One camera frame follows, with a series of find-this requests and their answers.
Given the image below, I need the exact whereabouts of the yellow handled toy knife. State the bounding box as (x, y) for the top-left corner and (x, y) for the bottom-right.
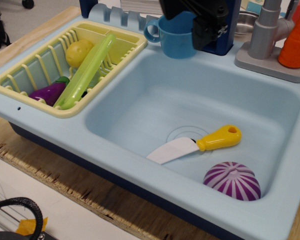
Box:
(146, 125), (242, 165)

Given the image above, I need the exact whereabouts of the purple toy eggplant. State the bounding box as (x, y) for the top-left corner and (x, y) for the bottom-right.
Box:
(29, 76), (70, 107)

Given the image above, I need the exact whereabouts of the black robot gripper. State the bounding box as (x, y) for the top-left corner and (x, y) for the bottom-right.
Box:
(159, 0), (228, 50)

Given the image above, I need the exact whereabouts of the black chair caster wheel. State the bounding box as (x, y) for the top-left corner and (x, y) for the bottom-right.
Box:
(21, 0), (35, 10)

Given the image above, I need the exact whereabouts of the lime green plastic plate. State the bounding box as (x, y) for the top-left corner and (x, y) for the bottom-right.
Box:
(53, 33), (116, 110)

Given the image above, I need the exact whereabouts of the black braided cable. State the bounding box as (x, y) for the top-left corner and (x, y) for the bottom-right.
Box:
(0, 196), (44, 240)

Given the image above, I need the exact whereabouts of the grey toy faucet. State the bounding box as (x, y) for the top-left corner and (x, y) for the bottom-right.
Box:
(234, 0), (300, 83)

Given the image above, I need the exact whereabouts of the steel bowl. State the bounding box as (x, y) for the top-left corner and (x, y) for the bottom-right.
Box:
(235, 11), (259, 36)

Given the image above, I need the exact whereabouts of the blue plastic toy cup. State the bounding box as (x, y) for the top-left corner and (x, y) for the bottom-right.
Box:
(143, 11), (197, 59)

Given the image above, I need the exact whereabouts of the purple striped toy onion half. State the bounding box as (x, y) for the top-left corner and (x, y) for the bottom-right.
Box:
(203, 161), (261, 201)

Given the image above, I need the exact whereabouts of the yellow tape piece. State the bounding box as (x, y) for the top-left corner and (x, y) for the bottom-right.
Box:
(15, 219), (36, 236)

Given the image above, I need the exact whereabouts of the light blue toy sink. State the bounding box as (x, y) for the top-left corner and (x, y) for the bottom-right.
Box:
(0, 3), (300, 240)

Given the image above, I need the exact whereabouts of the orange toy carrot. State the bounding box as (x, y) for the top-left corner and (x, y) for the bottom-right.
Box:
(278, 17), (300, 69)

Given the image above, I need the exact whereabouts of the pale yellow drying rack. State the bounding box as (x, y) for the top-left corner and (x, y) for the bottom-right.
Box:
(0, 20), (148, 118)

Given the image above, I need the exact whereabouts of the yellow toy potato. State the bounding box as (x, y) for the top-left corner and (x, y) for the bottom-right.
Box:
(65, 39), (94, 68)

